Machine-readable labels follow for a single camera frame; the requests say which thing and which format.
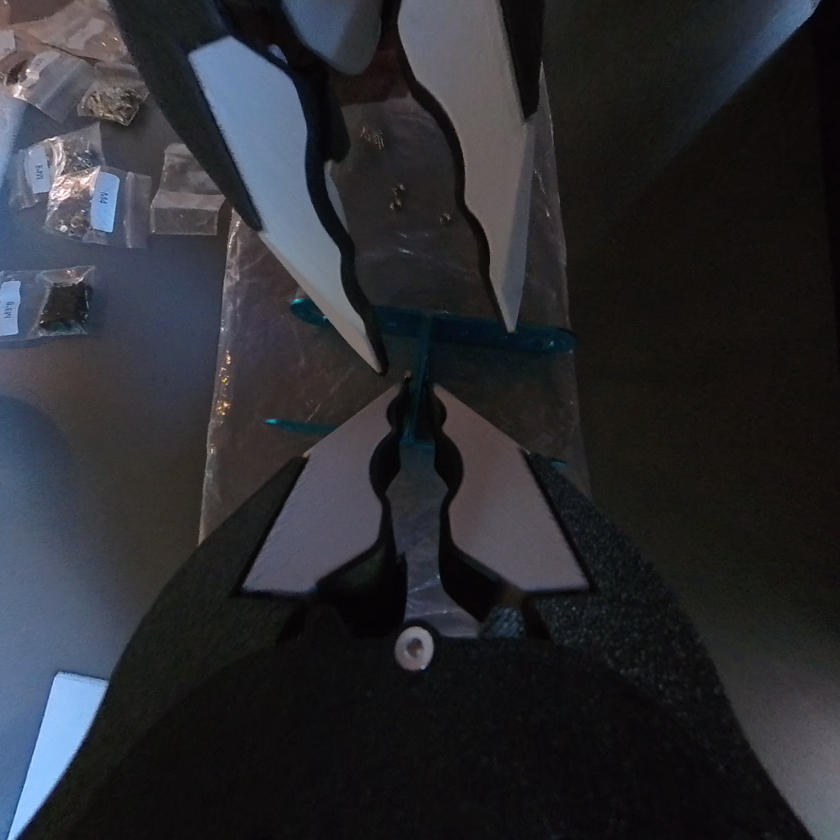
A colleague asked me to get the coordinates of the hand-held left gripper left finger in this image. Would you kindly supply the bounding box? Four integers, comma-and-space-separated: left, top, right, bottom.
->
239, 384, 403, 598

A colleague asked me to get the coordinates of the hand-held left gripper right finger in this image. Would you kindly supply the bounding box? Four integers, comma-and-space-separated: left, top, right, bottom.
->
430, 384, 590, 597

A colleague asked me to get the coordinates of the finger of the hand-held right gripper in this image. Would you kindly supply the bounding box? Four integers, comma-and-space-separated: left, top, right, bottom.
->
189, 35, 389, 375
395, 0, 537, 333

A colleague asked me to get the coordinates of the large clear plastic bag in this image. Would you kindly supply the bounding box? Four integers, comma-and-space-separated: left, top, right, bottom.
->
197, 59, 593, 641

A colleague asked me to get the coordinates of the grey desk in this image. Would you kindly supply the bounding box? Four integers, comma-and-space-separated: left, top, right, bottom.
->
0, 0, 840, 840

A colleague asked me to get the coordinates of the pile of small hardware bags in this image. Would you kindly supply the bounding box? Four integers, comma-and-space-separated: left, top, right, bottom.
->
0, 0, 225, 250

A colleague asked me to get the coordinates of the small bag of black screws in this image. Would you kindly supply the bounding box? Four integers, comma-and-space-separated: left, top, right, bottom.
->
0, 266, 97, 343

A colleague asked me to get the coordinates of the white instruction manual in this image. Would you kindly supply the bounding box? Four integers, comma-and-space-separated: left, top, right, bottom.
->
7, 671, 110, 839

